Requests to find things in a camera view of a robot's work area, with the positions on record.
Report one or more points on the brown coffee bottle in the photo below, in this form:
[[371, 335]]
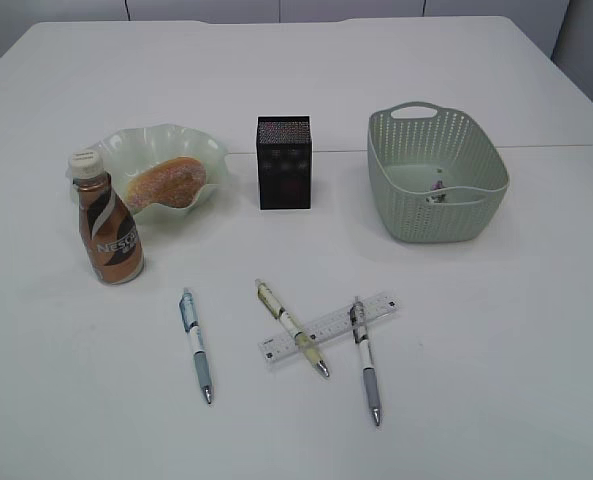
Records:
[[107, 228]]

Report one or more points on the black mesh pen holder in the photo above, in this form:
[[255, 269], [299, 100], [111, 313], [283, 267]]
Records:
[[284, 162]]

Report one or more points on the yellow clip pen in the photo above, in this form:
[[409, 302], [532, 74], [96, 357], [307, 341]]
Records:
[[296, 331]]

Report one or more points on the green plastic basket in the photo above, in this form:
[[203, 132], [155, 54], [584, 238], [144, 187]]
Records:
[[412, 145]]

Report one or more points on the large paper ball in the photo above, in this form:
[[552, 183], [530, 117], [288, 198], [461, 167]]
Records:
[[438, 194]]

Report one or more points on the sugared bread roll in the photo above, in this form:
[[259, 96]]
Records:
[[173, 183]]

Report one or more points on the green wavy glass plate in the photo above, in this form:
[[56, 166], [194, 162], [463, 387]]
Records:
[[130, 152]]

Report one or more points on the blue clip pen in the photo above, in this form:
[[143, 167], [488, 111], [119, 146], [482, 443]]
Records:
[[193, 332]]

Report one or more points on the clear plastic ruler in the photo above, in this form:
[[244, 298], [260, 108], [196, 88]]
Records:
[[325, 328]]

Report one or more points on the black clip pen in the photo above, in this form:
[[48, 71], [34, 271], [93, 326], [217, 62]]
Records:
[[361, 339]]

